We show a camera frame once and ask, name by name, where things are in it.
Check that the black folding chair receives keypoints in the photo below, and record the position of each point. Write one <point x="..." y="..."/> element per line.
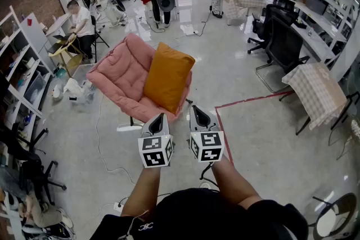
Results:
<point x="93" y="26"/>

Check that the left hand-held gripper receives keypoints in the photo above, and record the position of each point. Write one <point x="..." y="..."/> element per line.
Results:
<point x="154" y="149"/>

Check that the long white desk with shelves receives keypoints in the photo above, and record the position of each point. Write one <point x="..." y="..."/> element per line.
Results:
<point x="315" y="39"/>

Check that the pink padded lounge chair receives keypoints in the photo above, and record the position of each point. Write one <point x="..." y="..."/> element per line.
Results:
<point x="121" y="70"/>

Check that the black mesh office chair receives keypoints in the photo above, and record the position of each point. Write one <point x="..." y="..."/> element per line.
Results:
<point x="284" y="45"/>

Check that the checkered cloth table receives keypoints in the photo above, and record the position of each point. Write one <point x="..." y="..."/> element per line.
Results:
<point x="315" y="90"/>
<point x="247" y="0"/>

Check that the black laptop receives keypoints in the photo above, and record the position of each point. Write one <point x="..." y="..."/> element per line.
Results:
<point x="57" y="49"/>

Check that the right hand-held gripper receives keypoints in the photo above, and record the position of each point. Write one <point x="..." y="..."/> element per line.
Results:
<point x="208" y="146"/>

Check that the person's black shirt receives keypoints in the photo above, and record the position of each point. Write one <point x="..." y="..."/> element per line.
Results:
<point x="197" y="216"/>

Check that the yellow round table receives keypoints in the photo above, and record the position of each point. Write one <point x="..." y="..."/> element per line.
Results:
<point x="73" y="61"/>

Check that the person's left forearm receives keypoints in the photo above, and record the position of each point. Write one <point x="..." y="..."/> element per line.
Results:
<point x="140" y="191"/>

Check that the white kettle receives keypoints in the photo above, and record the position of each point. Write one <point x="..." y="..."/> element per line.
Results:
<point x="73" y="86"/>

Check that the round black chair white seat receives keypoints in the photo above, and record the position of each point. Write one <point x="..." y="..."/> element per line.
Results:
<point x="327" y="220"/>

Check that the white board with red sticker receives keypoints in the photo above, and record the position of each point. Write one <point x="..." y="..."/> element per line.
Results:
<point x="33" y="33"/>

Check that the orange cushion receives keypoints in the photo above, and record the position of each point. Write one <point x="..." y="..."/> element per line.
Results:
<point x="168" y="78"/>

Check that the person's right forearm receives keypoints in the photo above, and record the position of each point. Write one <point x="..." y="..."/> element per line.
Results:
<point x="230" y="182"/>

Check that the white bowl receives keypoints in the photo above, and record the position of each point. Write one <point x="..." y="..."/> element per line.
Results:
<point x="57" y="92"/>

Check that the clear plastic bin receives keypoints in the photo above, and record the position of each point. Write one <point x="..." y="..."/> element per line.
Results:
<point x="88" y="92"/>

